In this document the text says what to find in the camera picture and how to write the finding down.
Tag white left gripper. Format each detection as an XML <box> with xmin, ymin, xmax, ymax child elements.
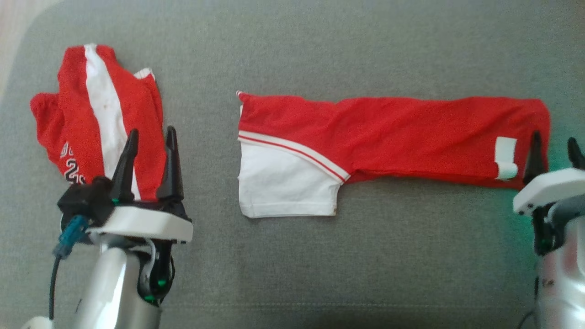
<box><xmin>86</xmin><ymin>126</ymin><xmax>194</xmax><ymax>306</ymax></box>

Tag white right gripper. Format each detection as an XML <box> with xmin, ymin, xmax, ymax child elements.
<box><xmin>512</xmin><ymin>131</ymin><xmax>585</xmax><ymax>256</ymax></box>

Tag red and white jersey shirt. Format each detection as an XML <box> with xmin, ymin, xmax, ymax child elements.
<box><xmin>235</xmin><ymin>90</ymin><xmax>552</xmax><ymax>219</ymax></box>

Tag red shorts with white stripe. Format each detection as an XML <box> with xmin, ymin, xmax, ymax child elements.
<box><xmin>30</xmin><ymin>43</ymin><xmax>168</xmax><ymax>202</ymax></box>

